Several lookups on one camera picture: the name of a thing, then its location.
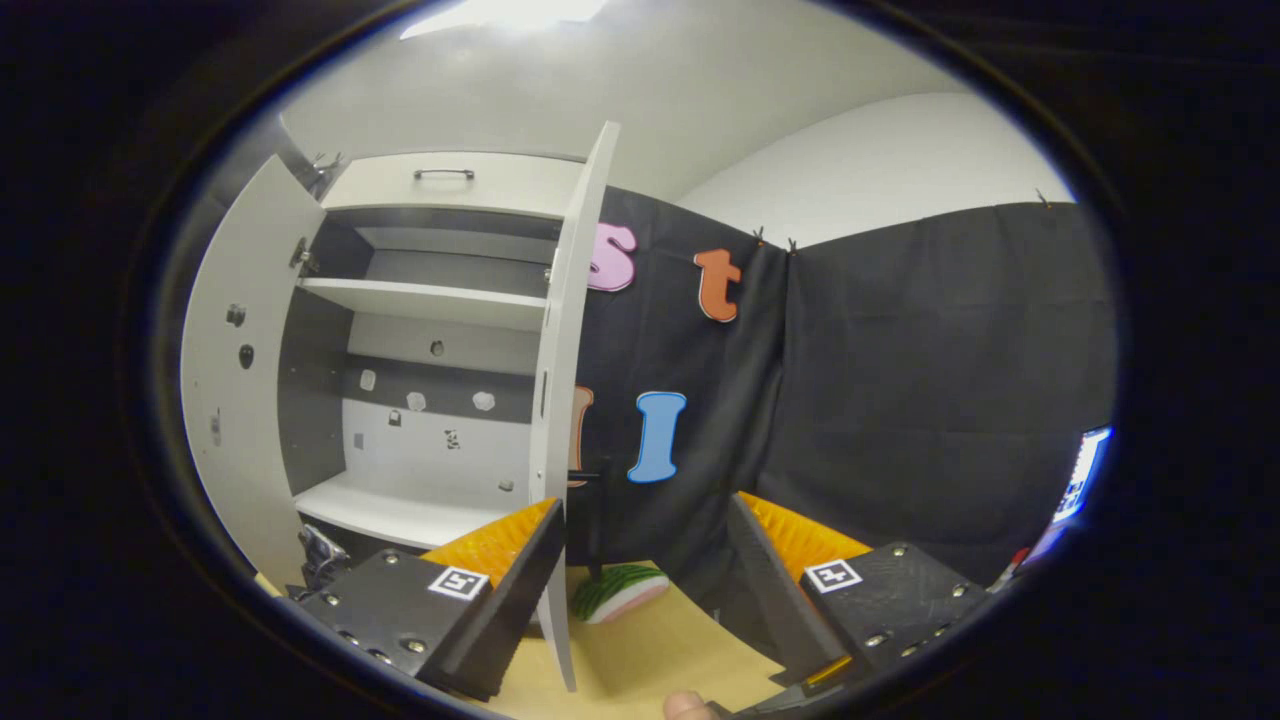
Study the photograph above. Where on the watermelon slice toy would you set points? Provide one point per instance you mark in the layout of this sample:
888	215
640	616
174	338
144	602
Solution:
615	592

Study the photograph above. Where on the metal left door hinge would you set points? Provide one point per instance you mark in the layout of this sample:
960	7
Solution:
303	257

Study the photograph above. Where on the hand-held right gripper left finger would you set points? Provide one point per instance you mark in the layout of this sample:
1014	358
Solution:
505	610

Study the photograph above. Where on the white and grey cabinet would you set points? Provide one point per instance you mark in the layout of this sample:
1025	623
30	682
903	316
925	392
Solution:
315	400

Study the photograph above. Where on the lit computer screen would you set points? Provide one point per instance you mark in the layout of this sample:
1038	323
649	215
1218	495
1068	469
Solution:
1080	475

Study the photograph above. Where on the white cabinet shelf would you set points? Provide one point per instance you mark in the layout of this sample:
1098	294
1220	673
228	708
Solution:
430	298

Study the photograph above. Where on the white cabinet door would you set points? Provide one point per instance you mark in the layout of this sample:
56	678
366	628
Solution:
565	330
240	420

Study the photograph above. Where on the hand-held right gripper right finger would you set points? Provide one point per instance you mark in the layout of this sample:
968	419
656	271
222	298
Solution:
775	600

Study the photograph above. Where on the black backdrop cloth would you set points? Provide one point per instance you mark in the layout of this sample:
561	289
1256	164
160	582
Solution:
900	400

